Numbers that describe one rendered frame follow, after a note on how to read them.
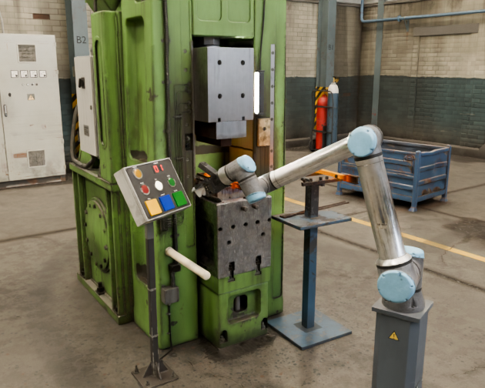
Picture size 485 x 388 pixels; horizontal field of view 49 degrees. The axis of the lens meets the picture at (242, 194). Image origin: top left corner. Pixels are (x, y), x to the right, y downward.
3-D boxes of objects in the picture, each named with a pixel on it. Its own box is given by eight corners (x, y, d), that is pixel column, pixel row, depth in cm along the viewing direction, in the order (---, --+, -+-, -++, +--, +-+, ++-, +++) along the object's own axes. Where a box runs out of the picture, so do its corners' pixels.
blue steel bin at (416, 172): (448, 201, 670) (453, 145, 653) (414, 211, 619) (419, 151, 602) (370, 185, 758) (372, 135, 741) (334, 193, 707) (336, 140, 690)
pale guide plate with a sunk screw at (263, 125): (270, 145, 329) (270, 118, 325) (258, 146, 324) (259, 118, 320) (268, 145, 330) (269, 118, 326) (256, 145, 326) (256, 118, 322)
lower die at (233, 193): (245, 196, 311) (245, 182, 309) (217, 201, 301) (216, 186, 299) (210, 183, 345) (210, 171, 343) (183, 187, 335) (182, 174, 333)
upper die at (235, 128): (246, 136, 303) (246, 120, 301) (216, 139, 292) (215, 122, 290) (209, 129, 337) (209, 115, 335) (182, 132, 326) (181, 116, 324)
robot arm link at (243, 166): (250, 175, 238) (240, 155, 238) (230, 185, 245) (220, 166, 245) (260, 170, 246) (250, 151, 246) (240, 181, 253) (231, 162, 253)
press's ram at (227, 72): (265, 118, 308) (266, 48, 299) (208, 122, 287) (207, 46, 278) (228, 113, 342) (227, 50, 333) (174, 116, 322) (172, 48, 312)
